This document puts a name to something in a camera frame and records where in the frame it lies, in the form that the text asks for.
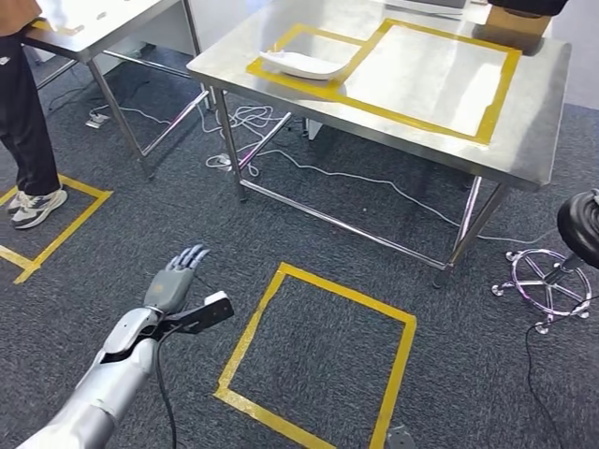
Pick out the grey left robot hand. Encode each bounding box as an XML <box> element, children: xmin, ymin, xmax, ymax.
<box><xmin>144</xmin><ymin>244</ymin><xmax>212</xmax><ymax>316</ymax></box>

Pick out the white plastic part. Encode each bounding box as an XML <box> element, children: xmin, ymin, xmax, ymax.
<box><xmin>258</xmin><ymin>49</ymin><xmax>352</xmax><ymax>81</ymax></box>

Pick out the steel workbench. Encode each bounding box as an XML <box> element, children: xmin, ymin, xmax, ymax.
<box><xmin>186</xmin><ymin>0</ymin><xmax>573</xmax><ymax>289</ymax></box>

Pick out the yellow floor tape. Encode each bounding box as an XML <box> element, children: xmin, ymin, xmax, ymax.
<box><xmin>0</xmin><ymin>174</ymin><xmax>114</xmax><ymax>286</ymax></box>
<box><xmin>213</xmin><ymin>262</ymin><xmax>418</xmax><ymax>449</ymax></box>

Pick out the person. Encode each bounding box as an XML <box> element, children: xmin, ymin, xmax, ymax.
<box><xmin>0</xmin><ymin>0</ymin><xmax>69</xmax><ymax>230</ymax></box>

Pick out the steel table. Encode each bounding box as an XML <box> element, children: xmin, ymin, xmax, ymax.
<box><xmin>20</xmin><ymin>0</ymin><xmax>212</xmax><ymax>181</ymax></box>

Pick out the yellow bench marking tape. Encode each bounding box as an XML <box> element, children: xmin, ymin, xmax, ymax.
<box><xmin>246</xmin><ymin>18</ymin><xmax>522</xmax><ymax>147</ymax></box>
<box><xmin>29</xmin><ymin>18</ymin><xmax>85</xmax><ymax>36</ymax></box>

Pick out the cardboard box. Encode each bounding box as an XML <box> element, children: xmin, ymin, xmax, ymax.
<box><xmin>484</xmin><ymin>5</ymin><xmax>553</xmax><ymax>38</ymax></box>

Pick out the black stool chrome base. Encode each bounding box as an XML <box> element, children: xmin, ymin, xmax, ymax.
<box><xmin>491</xmin><ymin>188</ymin><xmax>599</xmax><ymax>336</ymax></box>

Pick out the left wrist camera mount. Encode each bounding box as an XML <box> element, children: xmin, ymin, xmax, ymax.
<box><xmin>159</xmin><ymin>291</ymin><xmax>235</xmax><ymax>340</ymax></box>

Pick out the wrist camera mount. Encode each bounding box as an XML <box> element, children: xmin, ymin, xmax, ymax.
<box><xmin>159</xmin><ymin>291</ymin><xmax>235</xmax><ymax>340</ymax></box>
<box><xmin>384</xmin><ymin>424</ymin><xmax>418</xmax><ymax>449</ymax></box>

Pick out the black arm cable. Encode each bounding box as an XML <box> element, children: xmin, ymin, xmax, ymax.
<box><xmin>154</xmin><ymin>325</ymin><xmax>184</xmax><ymax>449</ymax></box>

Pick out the tangled white cable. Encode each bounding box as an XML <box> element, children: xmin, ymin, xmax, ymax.
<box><xmin>196</xmin><ymin>104</ymin><xmax>289</xmax><ymax>178</ymax></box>

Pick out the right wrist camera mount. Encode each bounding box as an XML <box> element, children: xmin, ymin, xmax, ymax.
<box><xmin>384</xmin><ymin>424</ymin><xmax>418</xmax><ymax>449</ymax></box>

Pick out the black power cable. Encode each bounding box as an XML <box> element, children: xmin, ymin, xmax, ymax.
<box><xmin>523</xmin><ymin>294</ymin><xmax>599</xmax><ymax>449</ymax></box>

